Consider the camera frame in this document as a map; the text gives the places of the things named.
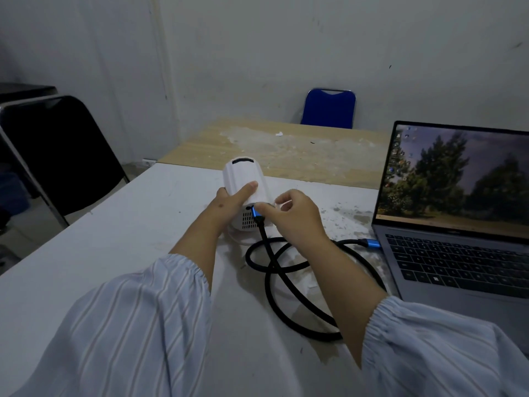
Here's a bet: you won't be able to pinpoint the wooden table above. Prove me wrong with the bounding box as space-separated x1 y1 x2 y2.
158 118 392 190

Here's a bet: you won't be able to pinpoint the black folding chair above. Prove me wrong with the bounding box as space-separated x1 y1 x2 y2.
0 94 131 229

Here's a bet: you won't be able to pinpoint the person's left forearm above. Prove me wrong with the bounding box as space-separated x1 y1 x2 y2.
12 211 232 397

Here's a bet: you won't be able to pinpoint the person's right forearm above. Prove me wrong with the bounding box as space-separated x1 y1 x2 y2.
289 237 529 397

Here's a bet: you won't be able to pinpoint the black braided cable blue plugs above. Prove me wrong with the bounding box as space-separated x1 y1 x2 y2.
245 205 387 342

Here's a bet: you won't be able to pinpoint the white mini projector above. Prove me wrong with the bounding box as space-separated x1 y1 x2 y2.
222 156 276 232

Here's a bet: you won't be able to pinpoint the person's right hand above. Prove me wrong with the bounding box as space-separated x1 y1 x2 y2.
260 189 332 247

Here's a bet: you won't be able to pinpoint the person's left hand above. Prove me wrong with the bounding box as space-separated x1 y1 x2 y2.
205 181 259 234

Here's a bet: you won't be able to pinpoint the blue chair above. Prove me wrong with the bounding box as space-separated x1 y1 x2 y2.
300 88 357 130

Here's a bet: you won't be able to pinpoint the grey laptop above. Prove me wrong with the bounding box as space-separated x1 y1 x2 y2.
371 120 529 356

